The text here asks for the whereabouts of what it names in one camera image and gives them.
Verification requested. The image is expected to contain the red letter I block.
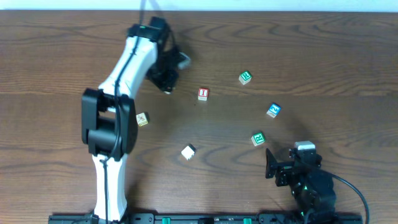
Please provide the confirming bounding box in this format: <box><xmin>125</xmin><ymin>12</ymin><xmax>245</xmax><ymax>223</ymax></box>
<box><xmin>198</xmin><ymin>88</ymin><xmax>209</xmax><ymax>101</ymax></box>

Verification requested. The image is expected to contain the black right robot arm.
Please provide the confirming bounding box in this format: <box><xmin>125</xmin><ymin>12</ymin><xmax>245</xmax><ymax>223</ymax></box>
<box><xmin>265</xmin><ymin>147</ymin><xmax>336</xmax><ymax>223</ymax></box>

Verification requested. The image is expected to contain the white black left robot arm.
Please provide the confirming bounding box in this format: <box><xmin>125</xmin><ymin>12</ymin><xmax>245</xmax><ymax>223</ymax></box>
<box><xmin>81</xmin><ymin>17</ymin><xmax>190</xmax><ymax>223</ymax></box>

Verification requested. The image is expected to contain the green R block near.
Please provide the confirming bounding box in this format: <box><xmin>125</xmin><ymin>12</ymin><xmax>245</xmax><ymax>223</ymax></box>
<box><xmin>251</xmin><ymin>132</ymin><xmax>266</xmax><ymax>146</ymax></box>

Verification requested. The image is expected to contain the green r block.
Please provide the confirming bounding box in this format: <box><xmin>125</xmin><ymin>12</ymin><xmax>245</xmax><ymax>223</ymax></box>
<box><xmin>251</xmin><ymin>132</ymin><xmax>266</xmax><ymax>146</ymax></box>
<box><xmin>239</xmin><ymin>70</ymin><xmax>252</xmax><ymax>85</ymax></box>

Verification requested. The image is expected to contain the yellow picture block near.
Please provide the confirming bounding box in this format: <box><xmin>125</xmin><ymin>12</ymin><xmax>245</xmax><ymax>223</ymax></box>
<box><xmin>136</xmin><ymin>112</ymin><xmax>150</xmax><ymax>126</ymax></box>

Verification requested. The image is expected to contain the blue number 2 block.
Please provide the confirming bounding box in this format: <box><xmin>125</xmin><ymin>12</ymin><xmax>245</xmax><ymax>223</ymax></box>
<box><xmin>266</xmin><ymin>103</ymin><xmax>281</xmax><ymax>118</ymax></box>

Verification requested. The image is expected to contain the green R block far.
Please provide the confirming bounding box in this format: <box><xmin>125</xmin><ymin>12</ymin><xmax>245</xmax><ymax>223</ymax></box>
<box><xmin>239</xmin><ymin>70</ymin><xmax>252</xmax><ymax>85</ymax></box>

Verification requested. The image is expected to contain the plain white wooden block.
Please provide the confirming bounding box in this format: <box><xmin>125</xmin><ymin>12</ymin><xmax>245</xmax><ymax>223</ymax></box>
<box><xmin>181</xmin><ymin>144</ymin><xmax>196</xmax><ymax>161</ymax></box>

